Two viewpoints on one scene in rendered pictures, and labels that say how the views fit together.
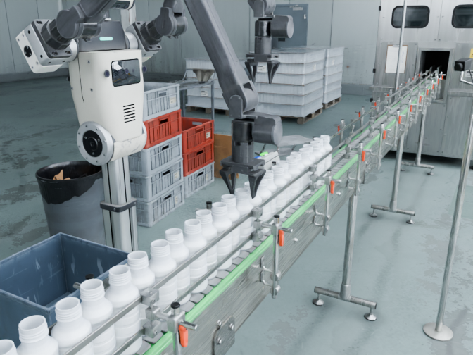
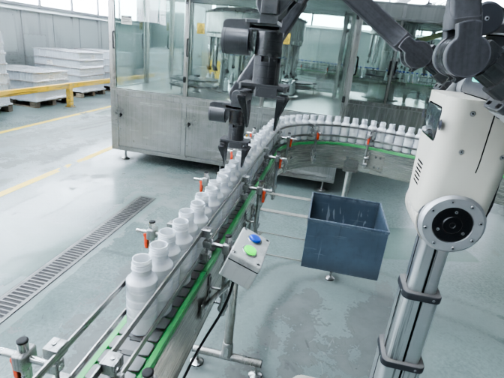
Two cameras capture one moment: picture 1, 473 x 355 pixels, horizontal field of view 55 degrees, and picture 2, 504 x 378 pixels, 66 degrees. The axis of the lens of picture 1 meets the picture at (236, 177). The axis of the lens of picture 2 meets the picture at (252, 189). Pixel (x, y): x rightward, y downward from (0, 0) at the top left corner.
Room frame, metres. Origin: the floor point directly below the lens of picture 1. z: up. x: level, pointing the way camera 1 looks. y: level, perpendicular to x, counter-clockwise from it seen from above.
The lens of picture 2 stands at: (2.42, -0.37, 1.56)
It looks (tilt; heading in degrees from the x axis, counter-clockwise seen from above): 21 degrees down; 161
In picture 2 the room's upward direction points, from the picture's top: 6 degrees clockwise
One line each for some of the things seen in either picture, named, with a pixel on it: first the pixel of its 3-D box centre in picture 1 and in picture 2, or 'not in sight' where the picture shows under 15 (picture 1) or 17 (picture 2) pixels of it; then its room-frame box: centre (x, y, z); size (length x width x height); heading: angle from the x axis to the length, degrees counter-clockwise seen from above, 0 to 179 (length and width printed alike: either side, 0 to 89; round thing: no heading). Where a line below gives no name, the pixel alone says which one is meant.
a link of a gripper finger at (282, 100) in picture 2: (257, 69); (270, 109); (1.61, -0.07, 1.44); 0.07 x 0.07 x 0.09; 61
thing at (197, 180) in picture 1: (184, 176); not in sight; (4.44, 0.54, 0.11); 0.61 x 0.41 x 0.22; 155
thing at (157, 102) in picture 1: (141, 100); not in sight; (3.77, 0.78, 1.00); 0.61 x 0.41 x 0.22; 159
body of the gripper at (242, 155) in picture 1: (242, 153); (235, 133); (1.13, -0.02, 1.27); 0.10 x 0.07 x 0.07; 62
